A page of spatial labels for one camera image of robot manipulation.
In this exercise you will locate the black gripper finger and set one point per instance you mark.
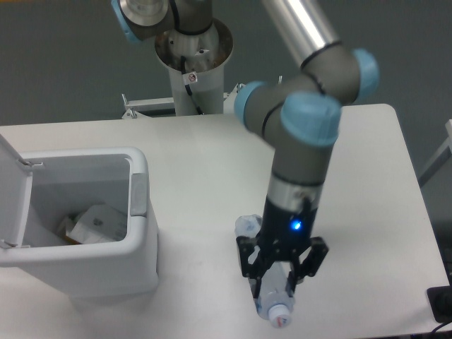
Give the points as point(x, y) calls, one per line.
point(252, 264)
point(309, 266)

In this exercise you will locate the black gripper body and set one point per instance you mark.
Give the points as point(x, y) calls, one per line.
point(284, 234)

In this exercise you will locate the crushed clear plastic bottle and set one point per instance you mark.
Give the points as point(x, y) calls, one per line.
point(274, 304)

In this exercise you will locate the white paper packet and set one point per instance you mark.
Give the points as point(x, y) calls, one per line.
point(101, 223)

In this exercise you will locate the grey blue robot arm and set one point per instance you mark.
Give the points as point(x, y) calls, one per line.
point(299, 118)

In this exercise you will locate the trash inside the can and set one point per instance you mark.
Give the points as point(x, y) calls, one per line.
point(66, 227)

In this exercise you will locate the white open trash can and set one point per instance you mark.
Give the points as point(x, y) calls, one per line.
point(39, 189)

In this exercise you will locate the black device at table edge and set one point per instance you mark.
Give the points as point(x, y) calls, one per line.
point(440, 303)

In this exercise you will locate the white frame at right edge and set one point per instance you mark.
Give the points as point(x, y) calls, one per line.
point(438, 159)

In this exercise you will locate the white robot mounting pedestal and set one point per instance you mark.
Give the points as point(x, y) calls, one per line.
point(195, 65)

